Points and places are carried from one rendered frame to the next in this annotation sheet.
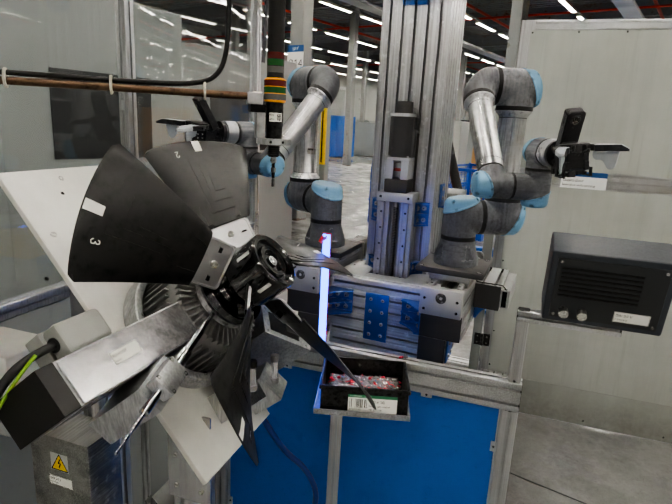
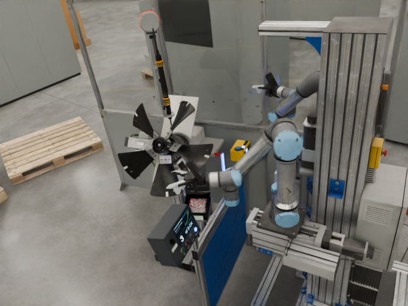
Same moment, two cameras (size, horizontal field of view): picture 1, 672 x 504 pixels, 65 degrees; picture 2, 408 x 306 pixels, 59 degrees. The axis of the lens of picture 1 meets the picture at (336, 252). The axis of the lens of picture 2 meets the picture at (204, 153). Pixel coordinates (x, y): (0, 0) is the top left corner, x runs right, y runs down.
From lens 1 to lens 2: 273 cm
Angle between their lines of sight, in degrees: 91
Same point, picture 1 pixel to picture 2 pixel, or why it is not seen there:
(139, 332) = (146, 142)
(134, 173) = (142, 110)
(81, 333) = (141, 135)
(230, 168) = (183, 115)
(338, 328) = not seen: hidden behind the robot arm
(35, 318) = (220, 129)
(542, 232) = not seen: outside the picture
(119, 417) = not seen: hidden behind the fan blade
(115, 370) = (135, 145)
